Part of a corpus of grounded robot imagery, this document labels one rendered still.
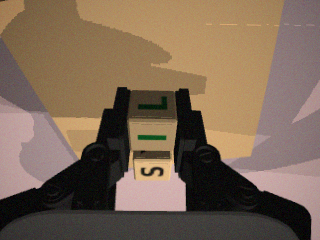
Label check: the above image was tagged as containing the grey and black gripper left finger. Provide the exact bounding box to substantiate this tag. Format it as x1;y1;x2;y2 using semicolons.
0;87;131;231

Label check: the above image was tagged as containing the tan flat mat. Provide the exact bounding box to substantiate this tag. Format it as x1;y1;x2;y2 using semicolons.
0;0;284;159

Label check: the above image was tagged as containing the tan letter block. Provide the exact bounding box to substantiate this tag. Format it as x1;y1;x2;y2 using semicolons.
127;90;178;151
133;150;172;181

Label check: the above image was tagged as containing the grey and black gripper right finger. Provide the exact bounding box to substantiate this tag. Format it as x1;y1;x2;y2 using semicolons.
173;88;311;240

